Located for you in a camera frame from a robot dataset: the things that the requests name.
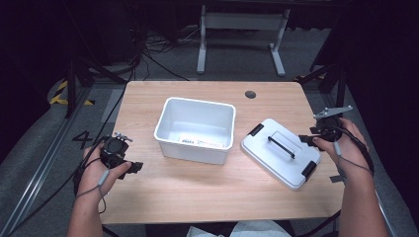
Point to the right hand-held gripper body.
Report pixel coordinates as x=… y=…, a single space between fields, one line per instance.
x=329 y=123

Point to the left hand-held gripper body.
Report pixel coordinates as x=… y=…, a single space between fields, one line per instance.
x=113 y=149

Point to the person's right hand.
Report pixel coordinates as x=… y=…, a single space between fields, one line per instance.
x=347 y=148

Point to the white plastic storage box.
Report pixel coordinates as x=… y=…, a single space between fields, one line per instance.
x=195 y=131

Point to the person's white clothing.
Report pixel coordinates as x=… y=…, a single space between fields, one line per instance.
x=240 y=229

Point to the yellow black floor tape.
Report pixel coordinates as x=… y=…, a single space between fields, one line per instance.
x=64 y=95

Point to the black tape piece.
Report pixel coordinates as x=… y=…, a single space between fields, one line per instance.
x=336 y=179

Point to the person's left hand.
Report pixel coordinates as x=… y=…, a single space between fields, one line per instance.
x=99 y=171

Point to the black tripod stand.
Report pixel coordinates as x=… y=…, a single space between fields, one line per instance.
x=84 y=77
x=329 y=77

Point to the grey metal table frame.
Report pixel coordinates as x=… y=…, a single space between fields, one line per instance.
x=242 y=36

